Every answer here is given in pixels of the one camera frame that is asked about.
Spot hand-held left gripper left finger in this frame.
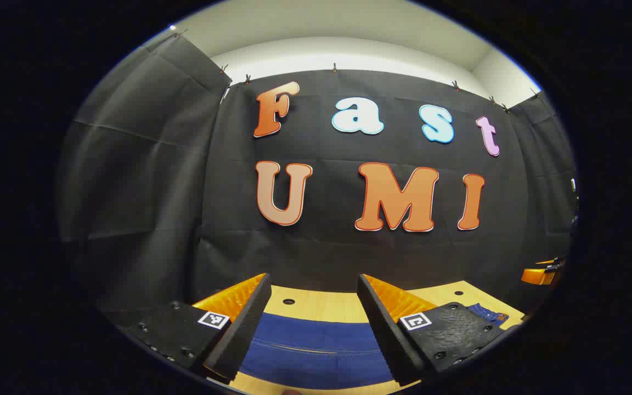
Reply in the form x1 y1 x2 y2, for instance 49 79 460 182
123 273 273 384

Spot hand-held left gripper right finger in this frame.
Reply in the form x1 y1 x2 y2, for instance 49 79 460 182
357 274 522 387

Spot blue denim jeans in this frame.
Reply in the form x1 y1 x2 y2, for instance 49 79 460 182
238 303 510 391

